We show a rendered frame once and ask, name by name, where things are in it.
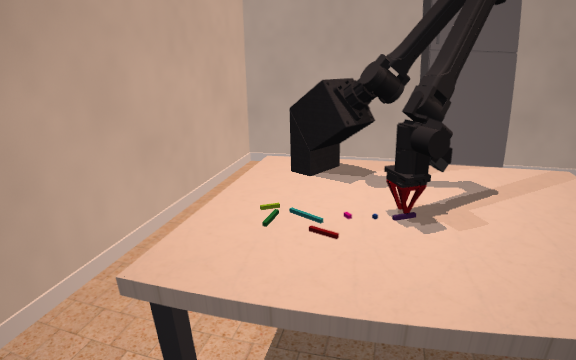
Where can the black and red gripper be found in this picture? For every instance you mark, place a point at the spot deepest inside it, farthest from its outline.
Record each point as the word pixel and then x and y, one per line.
pixel 405 161

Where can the dark green flat bar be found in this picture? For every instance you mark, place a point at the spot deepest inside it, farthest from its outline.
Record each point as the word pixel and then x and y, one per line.
pixel 270 217

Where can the dark purple rod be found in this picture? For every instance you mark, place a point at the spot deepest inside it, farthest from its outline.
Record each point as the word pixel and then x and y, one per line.
pixel 404 216

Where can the lime green rod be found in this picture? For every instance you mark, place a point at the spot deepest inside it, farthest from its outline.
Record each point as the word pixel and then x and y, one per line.
pixel 270 206

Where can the dark red rod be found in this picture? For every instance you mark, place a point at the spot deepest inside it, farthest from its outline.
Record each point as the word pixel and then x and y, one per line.
pixel 324 232

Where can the turquoise rod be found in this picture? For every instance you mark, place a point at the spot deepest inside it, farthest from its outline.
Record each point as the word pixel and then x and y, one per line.
pixel 306 215

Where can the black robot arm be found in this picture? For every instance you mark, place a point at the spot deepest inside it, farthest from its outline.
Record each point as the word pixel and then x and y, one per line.
pixel 432 138

